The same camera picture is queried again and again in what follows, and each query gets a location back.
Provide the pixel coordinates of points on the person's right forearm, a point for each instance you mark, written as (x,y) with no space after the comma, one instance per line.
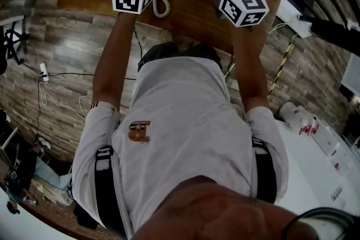
(249,70)

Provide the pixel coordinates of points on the person's left forearm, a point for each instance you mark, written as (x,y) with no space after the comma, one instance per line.
(112,59)

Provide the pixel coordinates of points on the white floor box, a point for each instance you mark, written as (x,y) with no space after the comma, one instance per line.
(294,18)

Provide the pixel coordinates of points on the person's dark trousers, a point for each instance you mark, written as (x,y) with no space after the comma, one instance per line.
(168,52)

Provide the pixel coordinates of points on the yellow black striped tape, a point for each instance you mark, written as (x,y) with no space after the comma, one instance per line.
(281,67)

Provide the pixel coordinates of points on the white power strip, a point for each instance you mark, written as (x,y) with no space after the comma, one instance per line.
(44,71)

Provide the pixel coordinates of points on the person's white shirt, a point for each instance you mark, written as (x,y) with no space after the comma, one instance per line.
(182,121)

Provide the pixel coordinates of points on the black tripod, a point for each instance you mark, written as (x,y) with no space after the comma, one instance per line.
(12,42)

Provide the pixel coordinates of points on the white box red label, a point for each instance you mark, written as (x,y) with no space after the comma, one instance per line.
(326,137)

